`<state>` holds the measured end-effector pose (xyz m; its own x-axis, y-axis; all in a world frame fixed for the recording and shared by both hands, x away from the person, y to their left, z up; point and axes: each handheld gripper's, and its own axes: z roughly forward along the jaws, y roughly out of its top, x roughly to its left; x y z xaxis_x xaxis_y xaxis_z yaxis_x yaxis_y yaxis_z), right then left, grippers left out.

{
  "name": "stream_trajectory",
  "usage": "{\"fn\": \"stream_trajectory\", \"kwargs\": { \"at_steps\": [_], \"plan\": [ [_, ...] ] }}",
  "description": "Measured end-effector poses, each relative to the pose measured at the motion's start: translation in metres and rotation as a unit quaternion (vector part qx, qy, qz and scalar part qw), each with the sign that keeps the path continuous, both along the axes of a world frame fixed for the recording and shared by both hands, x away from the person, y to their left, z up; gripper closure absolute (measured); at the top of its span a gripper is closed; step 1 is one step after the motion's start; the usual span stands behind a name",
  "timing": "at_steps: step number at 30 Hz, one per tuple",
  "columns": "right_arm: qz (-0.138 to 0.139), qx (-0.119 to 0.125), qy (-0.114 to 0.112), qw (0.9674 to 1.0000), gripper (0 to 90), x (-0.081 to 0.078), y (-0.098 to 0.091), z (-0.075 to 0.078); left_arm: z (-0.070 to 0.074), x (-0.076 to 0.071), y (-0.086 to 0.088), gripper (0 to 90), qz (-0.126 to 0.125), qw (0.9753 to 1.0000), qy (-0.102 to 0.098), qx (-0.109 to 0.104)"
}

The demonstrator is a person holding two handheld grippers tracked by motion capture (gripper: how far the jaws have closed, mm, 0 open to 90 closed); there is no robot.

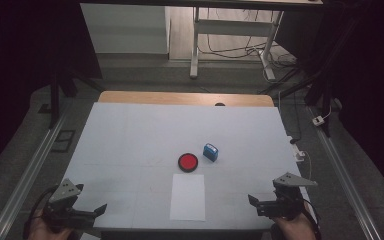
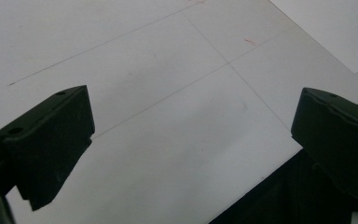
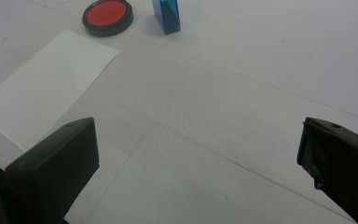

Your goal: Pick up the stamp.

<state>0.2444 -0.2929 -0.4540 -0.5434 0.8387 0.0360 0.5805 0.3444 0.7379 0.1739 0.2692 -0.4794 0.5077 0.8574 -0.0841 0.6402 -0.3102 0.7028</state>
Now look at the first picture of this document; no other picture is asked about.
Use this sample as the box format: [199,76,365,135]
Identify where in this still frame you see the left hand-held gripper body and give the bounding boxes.
[42,178,98,232]

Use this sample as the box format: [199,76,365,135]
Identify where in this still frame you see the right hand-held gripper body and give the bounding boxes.
[256,171,319,222]

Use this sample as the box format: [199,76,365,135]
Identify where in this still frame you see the blue stamp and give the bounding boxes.
[202,142,220,163]

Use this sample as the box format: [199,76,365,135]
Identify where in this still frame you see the round red ink pad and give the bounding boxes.
[177,152,200,173]

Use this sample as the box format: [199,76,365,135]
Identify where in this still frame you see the person's right hand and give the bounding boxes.
[272,211,318,240]

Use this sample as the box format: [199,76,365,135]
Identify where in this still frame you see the person's left hand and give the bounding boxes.
[27,209,75,240]

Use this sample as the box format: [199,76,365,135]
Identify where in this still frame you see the white power strip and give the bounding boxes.
[285,134,307,164]

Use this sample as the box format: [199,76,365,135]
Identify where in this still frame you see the black floor socket plate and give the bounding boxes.
[50,129,77,154]

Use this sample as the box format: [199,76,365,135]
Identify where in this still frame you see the white paper sheet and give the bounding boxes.
[169,173,207,222]

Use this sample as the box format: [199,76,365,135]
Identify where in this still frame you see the white cabinet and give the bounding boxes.
[79,3,172,55]

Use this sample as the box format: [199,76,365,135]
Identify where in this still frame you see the white-legged desk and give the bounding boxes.
[79,0,324,81]

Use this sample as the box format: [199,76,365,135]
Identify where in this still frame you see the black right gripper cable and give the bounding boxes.
[300,198,323,240]

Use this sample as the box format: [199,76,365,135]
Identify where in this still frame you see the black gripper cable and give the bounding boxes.
[300,198,323,240]
[22,185,57,240]

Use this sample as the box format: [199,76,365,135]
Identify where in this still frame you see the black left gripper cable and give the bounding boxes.
[22,185,57,240]

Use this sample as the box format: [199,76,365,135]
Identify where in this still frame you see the aluminium rail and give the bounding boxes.
[307,105,383,240]
[0,99,73,240]

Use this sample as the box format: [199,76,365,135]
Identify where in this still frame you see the black floor cables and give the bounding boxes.
[198,8,298,83]

